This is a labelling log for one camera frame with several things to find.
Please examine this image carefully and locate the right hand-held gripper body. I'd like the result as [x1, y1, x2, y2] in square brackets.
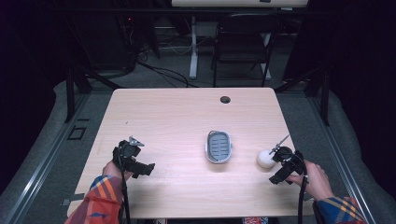
[268, 146, 306, 186]

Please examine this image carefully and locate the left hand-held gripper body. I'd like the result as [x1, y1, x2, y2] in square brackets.
[112, 139, 156, 179]

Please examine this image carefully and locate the white round soap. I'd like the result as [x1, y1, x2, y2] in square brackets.
[256, 148, 276, 170]

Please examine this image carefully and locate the grey and white soap dish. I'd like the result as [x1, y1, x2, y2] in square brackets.
[204, 130, 233, 165]

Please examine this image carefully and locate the person's left hand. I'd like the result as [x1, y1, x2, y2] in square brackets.
[102, 160, 126, 182]

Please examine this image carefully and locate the person's right hand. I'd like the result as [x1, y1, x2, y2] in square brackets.
[285, 160, 336, 202]

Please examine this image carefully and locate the black tape square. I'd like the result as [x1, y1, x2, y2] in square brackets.
[66, 125, 88, 141]

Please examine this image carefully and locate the black metal stand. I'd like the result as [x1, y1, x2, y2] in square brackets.
[64, 65, 123, 124]
[273, 67, 332, 127]

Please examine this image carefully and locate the red patterned cloth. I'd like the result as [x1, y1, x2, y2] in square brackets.
[242, 217, 269, 224]

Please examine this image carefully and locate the grey tape strip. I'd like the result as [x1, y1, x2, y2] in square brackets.
[60, 192, 86, 207]

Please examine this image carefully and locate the white desk leg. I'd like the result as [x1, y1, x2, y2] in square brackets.
[262, 32, 273, 81]
[189, 16, 200, 80]

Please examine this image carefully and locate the dark computer tower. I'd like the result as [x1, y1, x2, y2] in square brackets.
[116, 13, 139, 71]

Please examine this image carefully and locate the black folding chair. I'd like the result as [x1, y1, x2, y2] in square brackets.
[211, 12, 283, 89]

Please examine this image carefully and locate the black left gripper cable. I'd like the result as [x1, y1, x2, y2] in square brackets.
[118, 146, 132, 224]

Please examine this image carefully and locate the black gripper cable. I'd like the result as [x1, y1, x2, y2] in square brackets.
[296, 152, 310, 224]
[118, 146, 132, 224]

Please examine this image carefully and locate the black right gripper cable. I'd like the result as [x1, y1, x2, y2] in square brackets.
[296, 152, 310, 224]

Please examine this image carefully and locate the black floor cable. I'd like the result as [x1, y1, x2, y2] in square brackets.
[135, 59, 200, 89]

